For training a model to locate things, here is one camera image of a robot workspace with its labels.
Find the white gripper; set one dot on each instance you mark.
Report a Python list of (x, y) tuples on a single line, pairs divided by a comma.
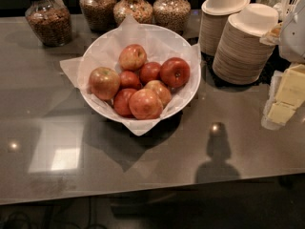
[(294, 38)]

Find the yellow-red apple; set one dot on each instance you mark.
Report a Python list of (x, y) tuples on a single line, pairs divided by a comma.
[(104, 83), (132, 58), (161, 90)]

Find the dark red apple right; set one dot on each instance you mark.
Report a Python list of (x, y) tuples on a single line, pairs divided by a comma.
[(175, 72)]

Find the red apple centre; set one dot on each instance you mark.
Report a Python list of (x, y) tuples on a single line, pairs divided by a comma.
[(150, 71)]

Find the orange-red apple front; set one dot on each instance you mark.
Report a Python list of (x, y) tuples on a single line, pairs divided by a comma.
[(145, 104)]

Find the yellow-red apple top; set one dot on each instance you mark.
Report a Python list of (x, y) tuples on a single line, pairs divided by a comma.
[(132, 58)]

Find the small red apple middle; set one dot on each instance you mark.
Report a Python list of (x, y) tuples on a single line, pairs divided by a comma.
[(129, 79)]

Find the red apple bottom left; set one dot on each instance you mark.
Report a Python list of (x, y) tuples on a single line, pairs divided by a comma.
[(121, 102)]

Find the white bowl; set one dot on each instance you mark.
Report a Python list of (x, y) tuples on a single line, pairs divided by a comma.
[(178, 45)]

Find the glass cereal jar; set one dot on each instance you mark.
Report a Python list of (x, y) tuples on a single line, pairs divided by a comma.
[(50, 20), (140, 10), (98, 13), (172, 14)]

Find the white paper liner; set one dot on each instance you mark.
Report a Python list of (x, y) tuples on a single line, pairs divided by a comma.
[(108, 48)]

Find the glass cereal jar far left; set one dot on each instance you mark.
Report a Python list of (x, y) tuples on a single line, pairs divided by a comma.
[(50, 20)]

